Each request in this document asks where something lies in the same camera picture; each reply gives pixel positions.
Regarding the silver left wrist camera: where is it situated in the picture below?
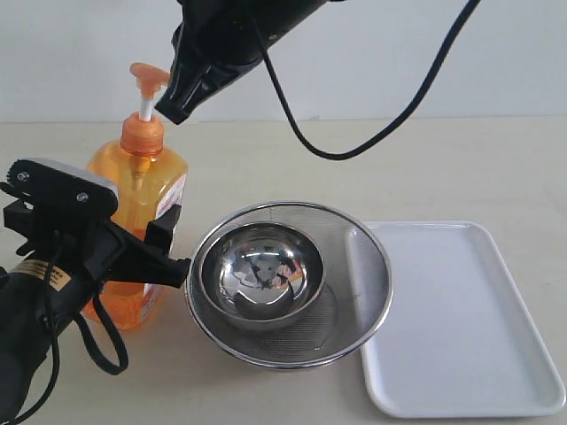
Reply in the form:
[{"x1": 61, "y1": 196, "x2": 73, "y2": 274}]
[{"x1": 1, "y1": 158, "x2": 119, "y2": 220}]

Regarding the small stainless steel bowl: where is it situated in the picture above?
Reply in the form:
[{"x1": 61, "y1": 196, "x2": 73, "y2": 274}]
[{"x1": 198, "y1": 221, "x2": 326, "y2": 333}]

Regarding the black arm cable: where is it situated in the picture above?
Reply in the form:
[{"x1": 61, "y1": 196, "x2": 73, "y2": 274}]
[
  {"x1": 12, "y1": 229, "x2": 130, "y2": 421},
  {"x1": 252, "y1": 0, "x2": 482, "y2": 161}
]

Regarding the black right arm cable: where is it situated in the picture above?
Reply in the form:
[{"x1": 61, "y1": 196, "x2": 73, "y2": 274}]
[{"x1": 252, "y1": 0, "x2": 482, "y2": 161}]

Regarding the steel mesh strainer basket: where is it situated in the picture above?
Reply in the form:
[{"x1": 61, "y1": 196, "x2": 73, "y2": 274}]
[{"x1": 183, "y1": 200, "x2": 394, "y2": 371}]

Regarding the orange dish soap pump bottle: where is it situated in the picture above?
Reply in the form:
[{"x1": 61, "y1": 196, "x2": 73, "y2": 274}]
[{"x1": 87, "y1": 62, "x2": 189, "y2": 330}]

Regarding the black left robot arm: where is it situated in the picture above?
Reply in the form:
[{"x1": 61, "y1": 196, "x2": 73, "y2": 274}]
[{"x1": 1, "y1": 200, "x2": 190, "y2": 424}]

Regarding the white plastic tray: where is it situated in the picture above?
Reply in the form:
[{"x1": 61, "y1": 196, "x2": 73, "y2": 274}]
[{"x1": 361, "y1": 220, "x2": 566, "y2": 419}]

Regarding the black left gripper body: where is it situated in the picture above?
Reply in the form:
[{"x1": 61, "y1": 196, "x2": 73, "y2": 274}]
[{"x1": 3, "y1": 200, "x2": 128, "y2": 319}]

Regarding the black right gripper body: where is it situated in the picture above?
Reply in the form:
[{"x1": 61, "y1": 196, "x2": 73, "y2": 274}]
[{"x1": 170, "y1": 0, "x2": 326, "y2": 72}]

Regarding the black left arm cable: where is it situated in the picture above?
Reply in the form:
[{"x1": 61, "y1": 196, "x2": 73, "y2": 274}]
[{"x1": 12, "y1": 229, "x2": 130, "y2": 421}]

